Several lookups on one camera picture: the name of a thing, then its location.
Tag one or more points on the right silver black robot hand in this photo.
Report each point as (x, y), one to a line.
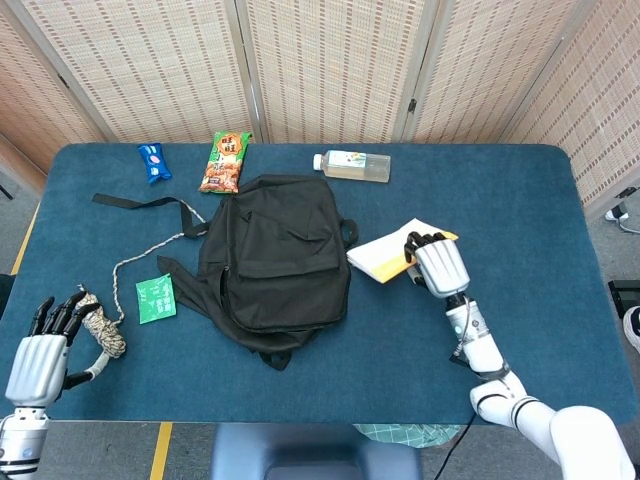
(442, 267)

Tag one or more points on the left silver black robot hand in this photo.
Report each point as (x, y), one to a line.
(37, 370)

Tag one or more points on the white and yellow book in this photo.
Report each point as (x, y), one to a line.
(380, 252)

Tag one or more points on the black backpack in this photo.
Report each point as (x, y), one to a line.
(280, 260)

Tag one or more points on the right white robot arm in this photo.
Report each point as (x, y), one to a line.
(480, 340)

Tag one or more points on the black object at floor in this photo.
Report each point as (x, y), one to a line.
(5, 295)

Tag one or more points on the clear drink bottle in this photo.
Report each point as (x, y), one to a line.
(355, 166)

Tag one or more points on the green sachet packet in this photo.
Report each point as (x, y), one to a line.
(156, 300)

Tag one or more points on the green checkered cloth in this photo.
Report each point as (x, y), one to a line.
(400, 434)

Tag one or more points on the black box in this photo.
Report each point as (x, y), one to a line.
(625, 295)

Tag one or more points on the white black sneaker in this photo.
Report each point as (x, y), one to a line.
(634, 325)

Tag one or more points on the blue grey robot torso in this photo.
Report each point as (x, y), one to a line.
(300, 450)

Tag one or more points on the blue cookie packet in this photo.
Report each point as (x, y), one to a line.
(154, 162)

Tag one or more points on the green orange snack bag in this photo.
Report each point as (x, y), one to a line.
(222, 165)

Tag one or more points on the woven folding screen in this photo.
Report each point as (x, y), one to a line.
(150, 75)

